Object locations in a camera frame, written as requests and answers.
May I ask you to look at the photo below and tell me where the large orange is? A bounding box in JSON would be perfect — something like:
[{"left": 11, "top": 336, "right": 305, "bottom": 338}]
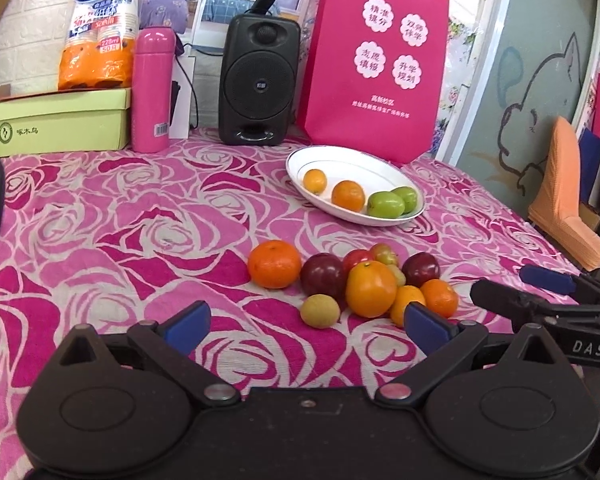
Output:
[{"left": 330, "top": 180, "right": 366, "bottom": 212}]

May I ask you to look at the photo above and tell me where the black speaker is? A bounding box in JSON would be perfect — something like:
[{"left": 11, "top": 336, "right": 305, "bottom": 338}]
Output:
[{"left": 218, "top": 0, "right": 300, "bottom": 145}]

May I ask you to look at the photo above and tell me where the small yellow orange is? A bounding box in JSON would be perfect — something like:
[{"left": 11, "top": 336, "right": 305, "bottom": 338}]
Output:
[{"left": 302, "top": 169, "right": 327, "bottom": 195}]

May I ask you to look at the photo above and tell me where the small green-brown fruit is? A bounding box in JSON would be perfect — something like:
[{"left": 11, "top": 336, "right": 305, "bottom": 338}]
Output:
[{"left": 300, "top": 294, "right": 340, "bottom": 330}]

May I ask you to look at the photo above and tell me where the small yellowish fruit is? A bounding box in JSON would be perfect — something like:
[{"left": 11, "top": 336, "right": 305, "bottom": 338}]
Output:
[{"left": 387, "top": 264, "right": 406, "bottom": 287}]

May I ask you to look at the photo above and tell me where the tangerine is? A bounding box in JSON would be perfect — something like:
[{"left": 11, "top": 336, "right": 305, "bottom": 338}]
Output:
[
  {"left": 247, "top": 240, "right": 302, "bottom": 289},
  {"left": 420, "top": 278, "right": 460, "bottom": 318}
]

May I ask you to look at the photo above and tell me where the white round plate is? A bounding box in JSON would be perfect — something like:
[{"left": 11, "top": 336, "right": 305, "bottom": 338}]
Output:
[{"left": 286, "top": 145, "right": 425, "bottom": 228}]

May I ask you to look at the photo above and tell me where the round green apple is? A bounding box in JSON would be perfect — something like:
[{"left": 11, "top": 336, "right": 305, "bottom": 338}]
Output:
[{"left": 392, "top": 186, "right": 418, "bottom": 214}]

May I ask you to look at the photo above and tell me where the small red plum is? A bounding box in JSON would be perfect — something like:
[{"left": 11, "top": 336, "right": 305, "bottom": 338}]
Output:
[{"left": 342, "top": 249, "right": 374, "bottom": 274}]

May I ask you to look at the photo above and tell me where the pink thermos bottle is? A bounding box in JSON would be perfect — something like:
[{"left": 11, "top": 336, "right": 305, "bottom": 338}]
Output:
[{"left": 131, "top": 26, "right": 175, "bottom": 154}]

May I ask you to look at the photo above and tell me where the white box behind thermos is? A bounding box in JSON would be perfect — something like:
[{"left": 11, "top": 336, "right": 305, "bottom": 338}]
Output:
[{"left": 169, "top": 55, "right": 195, "bottom": 140}]

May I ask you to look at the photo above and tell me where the light green box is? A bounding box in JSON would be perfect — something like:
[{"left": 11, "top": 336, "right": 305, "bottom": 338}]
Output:
[{"left": 0, "top": 88, "right": 131, "bottom": 157}]

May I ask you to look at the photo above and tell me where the dark red plum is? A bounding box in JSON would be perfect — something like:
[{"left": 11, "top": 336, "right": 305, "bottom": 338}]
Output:
[
  {"left": 402, "top": 252, "right": 441, "bottom": 287},
  {"left": 300, "top": 252, "right": 347, "bottom": 304}
]

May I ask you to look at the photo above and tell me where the big orange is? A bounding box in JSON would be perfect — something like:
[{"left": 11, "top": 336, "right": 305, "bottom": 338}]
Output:
[{"left": 346, "top": 260, "right": 398, "bottom": 318}]

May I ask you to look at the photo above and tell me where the orange fabric chair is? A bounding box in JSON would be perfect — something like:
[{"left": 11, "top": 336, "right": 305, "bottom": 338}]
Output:
[{"left": 528, "top": 116, "right": 600, "bottom": 271}]

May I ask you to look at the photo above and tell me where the pink tote bag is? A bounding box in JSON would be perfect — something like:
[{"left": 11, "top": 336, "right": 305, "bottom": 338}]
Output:
[{"left": 297, "top": 0, "right": 449, "bottom": 164}]

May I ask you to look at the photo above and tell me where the yellow-red plum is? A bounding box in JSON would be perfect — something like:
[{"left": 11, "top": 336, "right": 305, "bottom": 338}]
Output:
[{"left": 370, "top": 243, "right": 399, "bottom": 266}]

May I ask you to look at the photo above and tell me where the oval green fruit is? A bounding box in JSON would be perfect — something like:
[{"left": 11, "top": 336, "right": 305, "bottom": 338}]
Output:
[{"left": 366, "top": 191, "right": 405, "bottom": 219}]

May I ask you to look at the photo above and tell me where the small orange front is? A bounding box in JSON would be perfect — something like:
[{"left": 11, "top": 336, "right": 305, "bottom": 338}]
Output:
[{"left": 389, "top": 285, "right": 426, "bottom": 327}]

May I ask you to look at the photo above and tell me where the black cable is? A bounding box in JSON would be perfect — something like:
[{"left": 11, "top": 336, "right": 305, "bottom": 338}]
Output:
[{"left": 174, "top": 34, "right": 226, "bottom": 131}]

